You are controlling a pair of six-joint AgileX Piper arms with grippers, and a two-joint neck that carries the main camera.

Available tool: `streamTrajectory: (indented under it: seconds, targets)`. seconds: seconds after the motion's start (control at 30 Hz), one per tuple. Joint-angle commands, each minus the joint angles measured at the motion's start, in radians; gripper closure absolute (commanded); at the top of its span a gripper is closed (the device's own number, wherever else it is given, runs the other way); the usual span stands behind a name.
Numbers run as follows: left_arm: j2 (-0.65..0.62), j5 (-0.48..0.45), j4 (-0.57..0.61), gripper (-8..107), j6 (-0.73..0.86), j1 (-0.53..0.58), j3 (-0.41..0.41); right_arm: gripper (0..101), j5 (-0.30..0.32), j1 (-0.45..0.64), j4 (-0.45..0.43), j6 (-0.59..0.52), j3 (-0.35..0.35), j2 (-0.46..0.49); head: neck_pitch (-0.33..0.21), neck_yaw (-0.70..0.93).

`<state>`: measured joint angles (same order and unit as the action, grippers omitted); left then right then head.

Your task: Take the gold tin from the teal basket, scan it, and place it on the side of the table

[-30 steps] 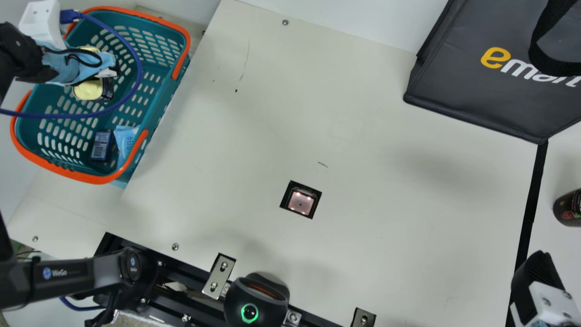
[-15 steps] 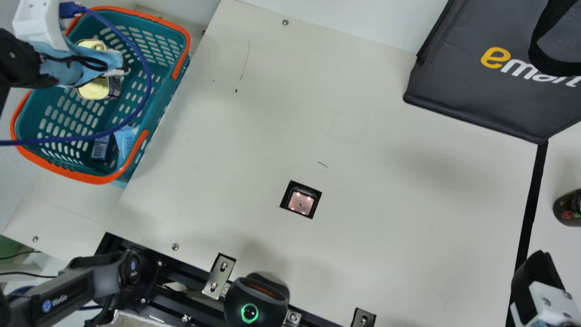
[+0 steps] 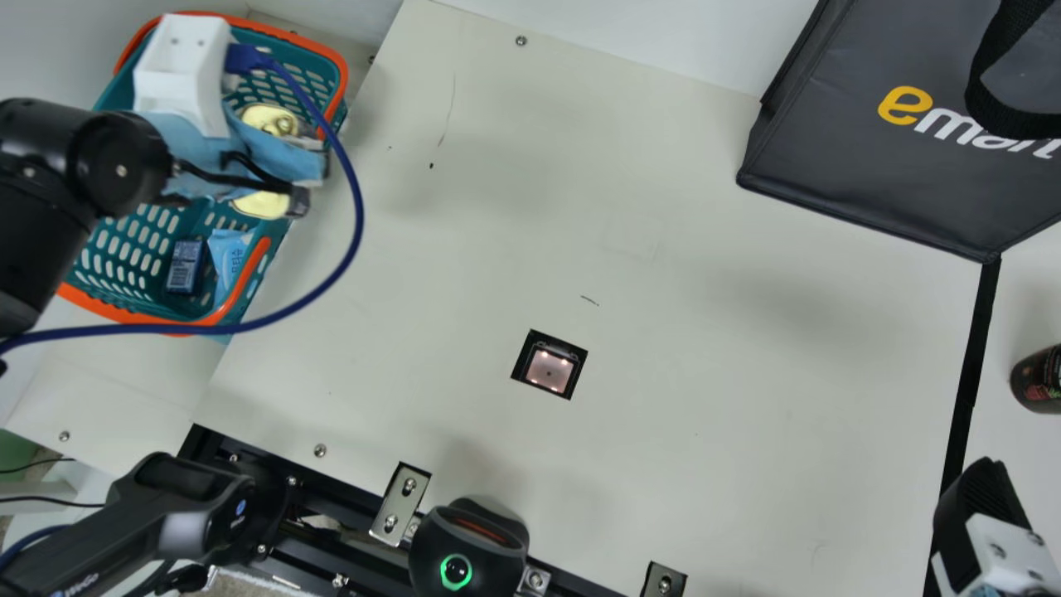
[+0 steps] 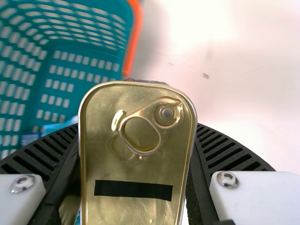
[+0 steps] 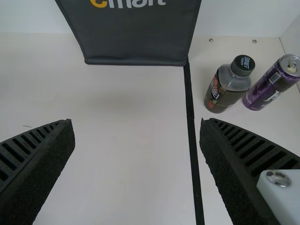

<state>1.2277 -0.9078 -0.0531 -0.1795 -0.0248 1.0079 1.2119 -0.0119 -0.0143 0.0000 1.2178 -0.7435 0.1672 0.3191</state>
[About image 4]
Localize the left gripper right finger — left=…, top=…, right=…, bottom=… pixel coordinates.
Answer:
left=186, top=123, right=300, bottom=225

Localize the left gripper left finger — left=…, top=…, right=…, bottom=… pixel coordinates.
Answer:
left=0, top=123, right=83, bottom=225

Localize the gold rectangular tin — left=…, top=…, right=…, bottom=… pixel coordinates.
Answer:
left=77, top=78, right=197, bottom=225

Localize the teal shopping basket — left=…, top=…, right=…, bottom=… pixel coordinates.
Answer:
left=0, top=0, right=144, bottom=162

